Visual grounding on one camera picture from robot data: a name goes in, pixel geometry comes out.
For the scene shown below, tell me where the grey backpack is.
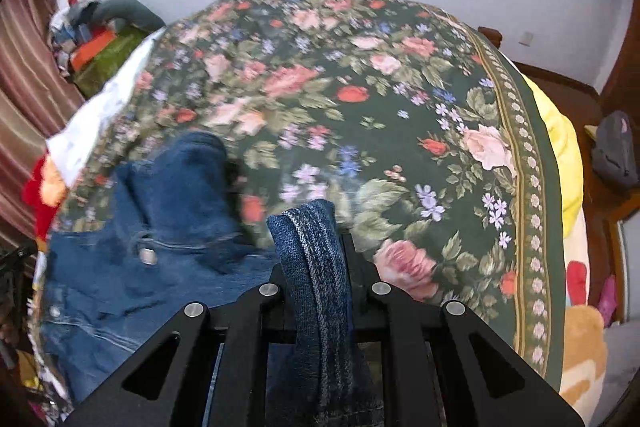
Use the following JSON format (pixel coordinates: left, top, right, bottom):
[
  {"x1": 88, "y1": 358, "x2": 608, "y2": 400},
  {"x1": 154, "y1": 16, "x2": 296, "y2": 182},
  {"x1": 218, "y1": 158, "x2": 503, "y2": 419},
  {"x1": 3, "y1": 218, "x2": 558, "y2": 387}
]
[{"x1": 591, "y1": 110, "x2": 639, "y2": 188}]

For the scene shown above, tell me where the floral green bedspread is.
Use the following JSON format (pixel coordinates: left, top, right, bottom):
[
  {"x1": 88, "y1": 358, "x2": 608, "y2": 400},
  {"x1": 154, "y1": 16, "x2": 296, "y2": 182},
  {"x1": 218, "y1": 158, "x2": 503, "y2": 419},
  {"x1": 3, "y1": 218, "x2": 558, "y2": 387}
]
[{"x1": 32, "y1": 0, "x2": 565, "y2": 401}]

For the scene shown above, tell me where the blue denim jacket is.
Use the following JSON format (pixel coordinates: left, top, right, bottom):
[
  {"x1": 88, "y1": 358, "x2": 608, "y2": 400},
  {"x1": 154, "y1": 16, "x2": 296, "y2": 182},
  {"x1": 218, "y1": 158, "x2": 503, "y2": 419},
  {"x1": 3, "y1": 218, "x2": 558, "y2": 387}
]
[{"x1": 40, "y1": 132, "x2": 383, "y2": 426}]

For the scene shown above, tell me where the orange box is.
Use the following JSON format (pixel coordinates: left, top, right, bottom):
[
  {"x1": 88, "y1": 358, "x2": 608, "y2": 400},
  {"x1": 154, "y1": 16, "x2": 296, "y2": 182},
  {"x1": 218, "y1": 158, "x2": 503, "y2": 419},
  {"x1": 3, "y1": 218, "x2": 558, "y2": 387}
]
[{"x1": 70, "y1": 29, "x2": 116, "y2": 72}]

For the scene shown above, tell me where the red plush toy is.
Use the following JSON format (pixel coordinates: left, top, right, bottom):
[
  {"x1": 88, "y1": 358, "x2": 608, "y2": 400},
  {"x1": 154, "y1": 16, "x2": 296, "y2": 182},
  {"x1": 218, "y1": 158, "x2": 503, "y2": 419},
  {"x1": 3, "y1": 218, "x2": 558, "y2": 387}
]
[{"x1": 22, "y1": 153, "x2": 68, "y2": 242}]

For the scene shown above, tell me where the yellow blanket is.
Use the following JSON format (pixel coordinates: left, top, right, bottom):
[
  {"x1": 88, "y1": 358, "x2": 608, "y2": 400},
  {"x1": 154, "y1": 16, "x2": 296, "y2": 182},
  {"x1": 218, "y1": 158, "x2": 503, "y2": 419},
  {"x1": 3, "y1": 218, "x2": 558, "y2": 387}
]
[{"x1": 271, "y1": 0, "x2": 586, "y2": 241}]

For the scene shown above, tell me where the pink striped curtain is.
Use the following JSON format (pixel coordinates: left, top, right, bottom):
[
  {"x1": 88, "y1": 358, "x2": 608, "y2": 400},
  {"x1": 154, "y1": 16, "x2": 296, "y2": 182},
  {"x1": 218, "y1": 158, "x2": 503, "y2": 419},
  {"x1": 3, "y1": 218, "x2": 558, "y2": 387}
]
[{"x1": 0, "y1": 0, "x2": 87, "y2": 253}]

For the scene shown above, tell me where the white shirt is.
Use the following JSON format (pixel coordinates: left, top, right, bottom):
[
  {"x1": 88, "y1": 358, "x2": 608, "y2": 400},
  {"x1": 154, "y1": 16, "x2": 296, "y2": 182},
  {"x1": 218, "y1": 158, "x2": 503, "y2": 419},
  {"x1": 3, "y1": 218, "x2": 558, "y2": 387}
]
[{"x1": 46, "y1": 27, "x2": 166, "y2": 188}]

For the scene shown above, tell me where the grey neck pillow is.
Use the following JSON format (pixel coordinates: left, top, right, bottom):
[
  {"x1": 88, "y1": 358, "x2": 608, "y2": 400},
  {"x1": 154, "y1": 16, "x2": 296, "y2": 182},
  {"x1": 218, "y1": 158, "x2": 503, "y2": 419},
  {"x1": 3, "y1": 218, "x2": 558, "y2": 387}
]
[{"x1": 90, "y1": 0, "x2": 165, "y2": 32}]

